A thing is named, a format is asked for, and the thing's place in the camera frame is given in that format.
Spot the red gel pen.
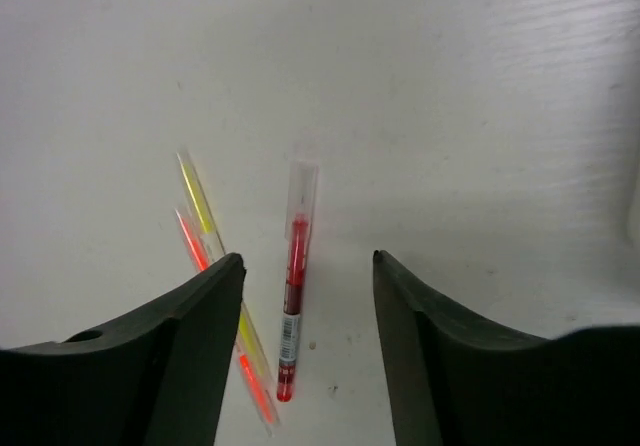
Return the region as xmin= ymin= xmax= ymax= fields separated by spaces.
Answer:
xmin=276 ymin=161 xmax=318 ymax=402

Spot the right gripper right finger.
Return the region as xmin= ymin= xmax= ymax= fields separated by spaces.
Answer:
xmin=373 ymin=250 xmax=639 ymax=445

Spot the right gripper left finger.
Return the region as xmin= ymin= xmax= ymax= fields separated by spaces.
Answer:
xmin=1 ymin=253 xmax=246 ymax=445

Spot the orange highlighter pen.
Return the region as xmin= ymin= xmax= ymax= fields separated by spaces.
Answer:
xmin=175 ymin=208 xmax=280 ymax=436

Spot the long yellow highlighter pen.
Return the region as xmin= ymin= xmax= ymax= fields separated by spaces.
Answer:
xmin=175 ymin=151 xmax=275 ymax=392

